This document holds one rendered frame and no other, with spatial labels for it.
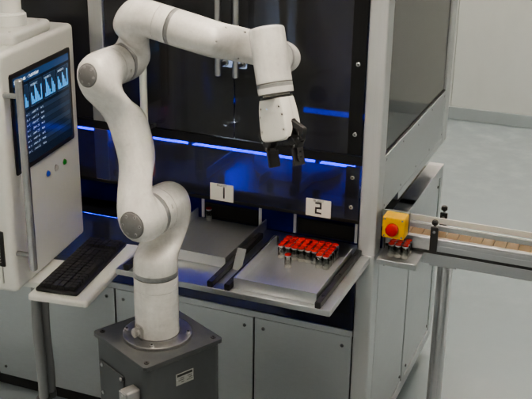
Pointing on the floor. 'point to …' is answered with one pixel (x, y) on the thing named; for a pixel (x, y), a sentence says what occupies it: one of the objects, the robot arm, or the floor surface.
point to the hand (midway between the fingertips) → (286, 161)
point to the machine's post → (371, 191)
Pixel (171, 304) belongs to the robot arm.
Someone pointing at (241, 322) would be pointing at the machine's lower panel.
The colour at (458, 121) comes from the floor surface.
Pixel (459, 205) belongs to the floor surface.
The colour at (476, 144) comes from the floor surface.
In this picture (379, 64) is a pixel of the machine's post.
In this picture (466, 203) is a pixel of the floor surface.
